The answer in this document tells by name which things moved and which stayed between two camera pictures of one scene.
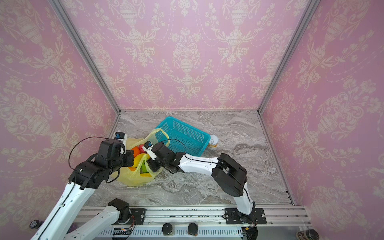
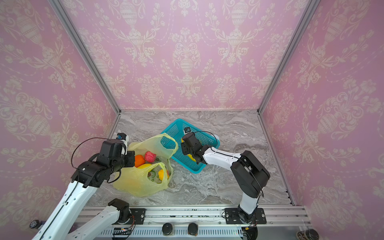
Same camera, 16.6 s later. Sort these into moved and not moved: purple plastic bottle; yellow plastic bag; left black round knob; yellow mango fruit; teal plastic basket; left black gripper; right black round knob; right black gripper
Moved: yellow mango fruit; teal plastic basket; yellow plastic bag; right black gripper
Not moved: purple plastic bottle; left black gripper; left black round knob; right black round knob
